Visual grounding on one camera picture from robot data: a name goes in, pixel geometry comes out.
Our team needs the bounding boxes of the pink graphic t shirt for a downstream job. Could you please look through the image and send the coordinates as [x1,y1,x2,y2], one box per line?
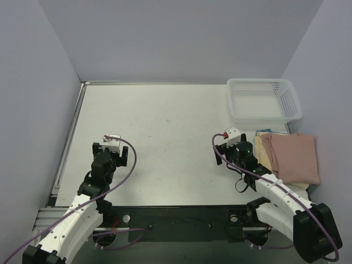
[260,132,321,185]

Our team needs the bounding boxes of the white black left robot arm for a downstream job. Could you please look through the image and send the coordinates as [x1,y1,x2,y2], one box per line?
[22,135,134,263]

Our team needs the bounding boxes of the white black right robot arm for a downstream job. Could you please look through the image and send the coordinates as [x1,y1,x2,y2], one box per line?
[211,131,343,263]

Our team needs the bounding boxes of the folded cream t shirt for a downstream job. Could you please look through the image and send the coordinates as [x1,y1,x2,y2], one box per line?
[254,132,310,190]

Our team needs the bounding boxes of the folded light blue cloth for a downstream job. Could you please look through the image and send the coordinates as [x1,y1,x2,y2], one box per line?
[255,129,272,135]

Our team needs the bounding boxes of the white perforated plastic basket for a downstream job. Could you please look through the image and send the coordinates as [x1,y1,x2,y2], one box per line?
[227,78,303,124]

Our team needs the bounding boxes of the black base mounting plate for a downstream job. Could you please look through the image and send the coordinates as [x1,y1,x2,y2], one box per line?
[92,205,279,243]

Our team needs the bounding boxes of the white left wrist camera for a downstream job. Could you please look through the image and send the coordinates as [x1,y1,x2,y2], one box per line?
[101,134,121,153]

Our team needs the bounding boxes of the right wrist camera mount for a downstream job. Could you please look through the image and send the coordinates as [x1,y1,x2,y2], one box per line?
[224,126,241,148]

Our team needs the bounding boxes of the aluminium table edge rail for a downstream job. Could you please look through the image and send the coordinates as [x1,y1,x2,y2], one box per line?
[31,80,118,237]

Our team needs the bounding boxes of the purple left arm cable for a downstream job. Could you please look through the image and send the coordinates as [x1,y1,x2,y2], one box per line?
[4,136,148,263]

